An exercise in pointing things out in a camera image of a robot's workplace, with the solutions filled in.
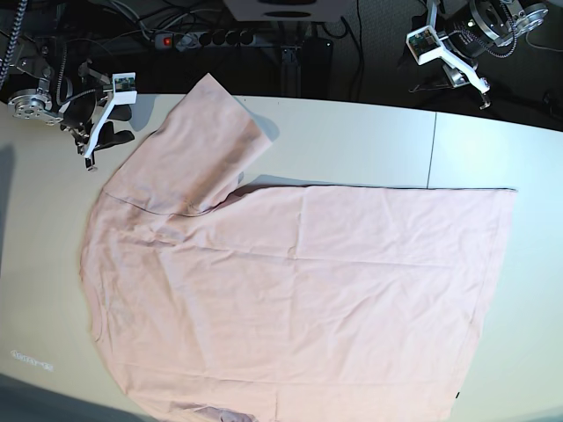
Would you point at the metal table leg column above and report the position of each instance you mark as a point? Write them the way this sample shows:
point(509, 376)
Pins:
point(290, 72)

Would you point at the black power strip red switch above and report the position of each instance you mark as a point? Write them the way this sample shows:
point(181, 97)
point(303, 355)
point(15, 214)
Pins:
point(201, 39)

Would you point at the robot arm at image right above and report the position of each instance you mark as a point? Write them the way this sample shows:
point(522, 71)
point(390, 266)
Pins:
point(492, 27)

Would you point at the black power adapter box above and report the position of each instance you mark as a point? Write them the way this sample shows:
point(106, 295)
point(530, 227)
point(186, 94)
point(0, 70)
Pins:
point(316, 66)

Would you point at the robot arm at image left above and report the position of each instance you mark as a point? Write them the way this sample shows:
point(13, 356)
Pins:
point(56, 68)

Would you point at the pink T-shirt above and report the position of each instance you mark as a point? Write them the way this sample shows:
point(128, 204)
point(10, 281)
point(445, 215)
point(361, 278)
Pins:
point(288, 303)

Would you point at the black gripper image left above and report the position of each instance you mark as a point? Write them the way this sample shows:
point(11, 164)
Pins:
point(84, 112)

